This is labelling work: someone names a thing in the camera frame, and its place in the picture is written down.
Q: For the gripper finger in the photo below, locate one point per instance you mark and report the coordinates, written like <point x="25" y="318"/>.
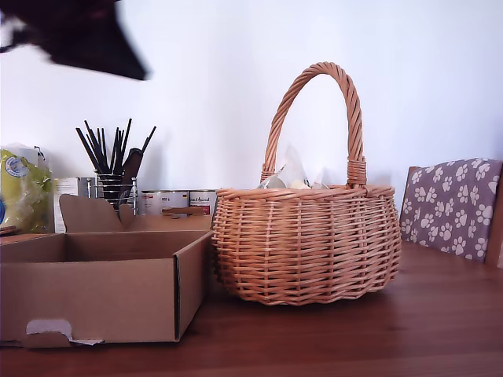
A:
<point x="90" y="39"/>

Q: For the white Galaxy egg bag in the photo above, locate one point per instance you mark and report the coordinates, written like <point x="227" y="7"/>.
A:
<point x="288" y="173"/>

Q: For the brown cardboard box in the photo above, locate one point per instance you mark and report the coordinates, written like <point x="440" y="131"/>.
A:
<point x="98" y="302"/>

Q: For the thin black stick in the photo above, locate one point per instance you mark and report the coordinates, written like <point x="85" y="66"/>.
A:
<point x="103" y="149"/>
<point x="94" y="146"/>
<point x="87" y="149"/>
<point x="125" y="143"/>
<point x="147" y="138"/>
<point x="114" y="149"/>

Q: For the yellow-green plastic bag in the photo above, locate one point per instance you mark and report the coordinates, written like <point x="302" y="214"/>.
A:
<point x="23" y="188"/>

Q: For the white paper carton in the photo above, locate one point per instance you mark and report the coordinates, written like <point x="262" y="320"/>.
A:
<point x="67" y="204"/>

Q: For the small flat brown object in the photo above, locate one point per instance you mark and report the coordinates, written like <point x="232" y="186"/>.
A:
<point x="182" y="211"/>

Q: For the tin can with script label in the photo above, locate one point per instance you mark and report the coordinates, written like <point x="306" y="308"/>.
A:
<point x="203" y="200"/>

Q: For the torn white paper scrap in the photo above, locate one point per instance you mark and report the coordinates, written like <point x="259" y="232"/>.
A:
<point x="47" y="328"/>

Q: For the grey paw print cushion cover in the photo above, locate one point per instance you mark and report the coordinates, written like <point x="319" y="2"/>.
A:
<point x="452" y="212"/>

